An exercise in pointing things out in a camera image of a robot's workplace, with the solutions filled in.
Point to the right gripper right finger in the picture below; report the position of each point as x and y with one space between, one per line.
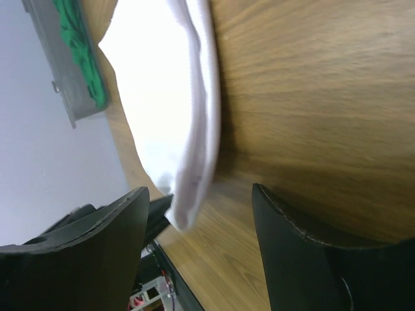
311 265

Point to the green t shirt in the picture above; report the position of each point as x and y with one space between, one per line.
74 34

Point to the grey plastic bin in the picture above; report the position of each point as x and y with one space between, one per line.
67 77

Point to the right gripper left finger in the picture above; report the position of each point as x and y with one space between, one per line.
81 266

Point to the white t shirt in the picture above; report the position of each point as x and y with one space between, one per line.
165 61

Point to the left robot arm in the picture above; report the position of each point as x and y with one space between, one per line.
156 221

